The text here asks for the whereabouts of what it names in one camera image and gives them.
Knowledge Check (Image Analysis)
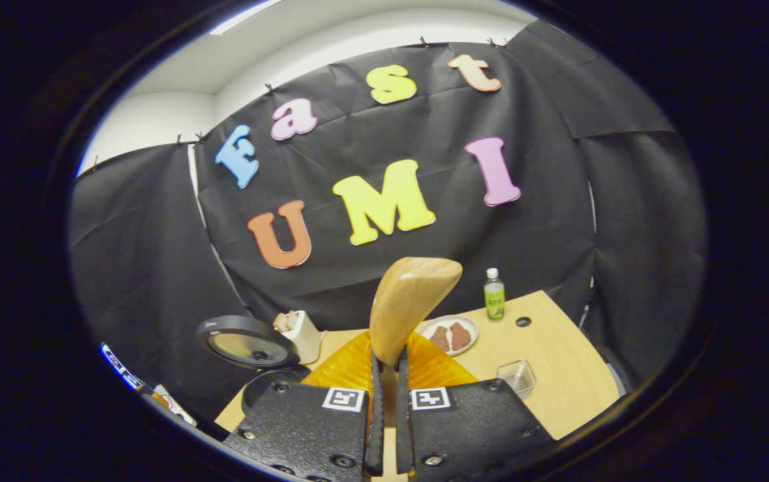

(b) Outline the dark grey rice cooker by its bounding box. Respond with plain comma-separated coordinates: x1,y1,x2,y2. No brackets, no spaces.
197,315,311,416

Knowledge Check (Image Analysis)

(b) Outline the green drink bottle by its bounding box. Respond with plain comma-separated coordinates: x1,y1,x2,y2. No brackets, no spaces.
483,268,507,322

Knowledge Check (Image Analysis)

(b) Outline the white toaster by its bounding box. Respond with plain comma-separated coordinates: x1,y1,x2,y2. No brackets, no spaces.
281,310,327,366

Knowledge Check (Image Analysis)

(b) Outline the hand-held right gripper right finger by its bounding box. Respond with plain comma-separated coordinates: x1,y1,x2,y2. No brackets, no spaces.
394,331,556,482

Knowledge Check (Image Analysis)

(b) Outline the black backdrop cloth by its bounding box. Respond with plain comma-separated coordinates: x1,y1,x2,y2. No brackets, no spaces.
68,19,707,429

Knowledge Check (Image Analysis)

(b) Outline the computer monitor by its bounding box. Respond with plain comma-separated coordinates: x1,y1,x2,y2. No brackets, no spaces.
101,343,149,393

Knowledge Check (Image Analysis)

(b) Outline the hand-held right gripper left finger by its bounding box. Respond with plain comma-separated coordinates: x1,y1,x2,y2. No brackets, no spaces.
222,329,385,482

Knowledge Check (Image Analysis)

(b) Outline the clear chopstick holder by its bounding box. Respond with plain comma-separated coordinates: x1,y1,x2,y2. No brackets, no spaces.
495,359,537,400

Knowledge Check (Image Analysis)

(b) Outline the wooden spoon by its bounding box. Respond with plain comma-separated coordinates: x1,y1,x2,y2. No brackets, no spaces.
369,257,464,429

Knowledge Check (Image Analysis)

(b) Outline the white round plate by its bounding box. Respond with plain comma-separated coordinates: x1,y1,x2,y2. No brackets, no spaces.
418,315,480,357

